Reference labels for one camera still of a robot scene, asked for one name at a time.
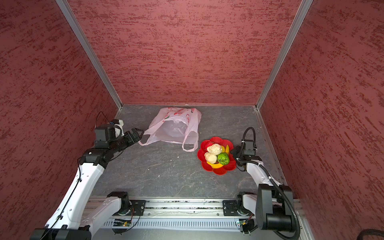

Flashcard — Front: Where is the left aluminium corner post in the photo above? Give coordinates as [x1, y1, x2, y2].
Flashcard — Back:
[56, 0, 124, 110]

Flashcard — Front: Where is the black cable bottom right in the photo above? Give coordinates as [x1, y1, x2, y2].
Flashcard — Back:
[356, 228, 384, 240]

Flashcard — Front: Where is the beige fake fruit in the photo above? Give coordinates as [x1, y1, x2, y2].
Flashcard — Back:
[204, 152, 217, 164]
[207, 144, 225, 156]

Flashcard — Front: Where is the right aluminium corner post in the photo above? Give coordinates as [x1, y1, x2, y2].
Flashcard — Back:
[256, 0, 313, 111]

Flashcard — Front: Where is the pink plastic bag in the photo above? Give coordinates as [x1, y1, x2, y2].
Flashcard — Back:
[139, 107, 202, 152]

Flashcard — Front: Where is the green fake fruit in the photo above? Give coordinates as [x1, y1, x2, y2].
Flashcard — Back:
[217, 153, 230, 166]

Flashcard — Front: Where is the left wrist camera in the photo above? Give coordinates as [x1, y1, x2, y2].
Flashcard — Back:
[94, 119, 124, 149]

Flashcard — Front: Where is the red flower-shaped bowl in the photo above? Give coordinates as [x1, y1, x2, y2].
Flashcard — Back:
[197, 137, 236, 176]

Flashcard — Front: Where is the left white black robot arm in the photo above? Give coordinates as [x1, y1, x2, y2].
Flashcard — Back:
[30, 123, 144, 240]

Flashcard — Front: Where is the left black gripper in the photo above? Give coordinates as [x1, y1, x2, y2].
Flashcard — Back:
[109, 128, 145, 153]

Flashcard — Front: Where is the white slotted cable duct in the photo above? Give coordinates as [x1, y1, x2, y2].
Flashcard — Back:
[101, 218, 244, 230]

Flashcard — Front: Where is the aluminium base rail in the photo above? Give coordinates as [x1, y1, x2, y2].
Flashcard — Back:
[83, 197, 305, 218]

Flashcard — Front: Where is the right black corrugated cable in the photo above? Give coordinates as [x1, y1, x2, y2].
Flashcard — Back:
[241, 126, 301, 240]

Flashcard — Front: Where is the aluminium corner post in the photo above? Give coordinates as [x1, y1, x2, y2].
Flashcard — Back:
[256, 0, 313, 111]
[56, 0, 124, 110]

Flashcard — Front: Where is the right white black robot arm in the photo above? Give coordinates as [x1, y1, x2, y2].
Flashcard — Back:
[231, 140, 301, 240]

